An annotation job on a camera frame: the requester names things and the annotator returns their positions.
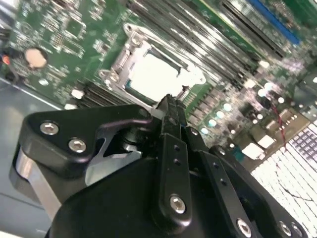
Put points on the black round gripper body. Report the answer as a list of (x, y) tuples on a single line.
[(111, 212)]

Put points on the silver CPU with green edge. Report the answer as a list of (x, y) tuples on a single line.
[(153, 77)]

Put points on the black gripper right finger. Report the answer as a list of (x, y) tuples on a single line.
[(231, 200)]

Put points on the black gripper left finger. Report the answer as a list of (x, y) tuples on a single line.
[(49, 141)]

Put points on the metal socket cover frame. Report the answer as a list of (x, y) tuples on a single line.
[(123, 72)]

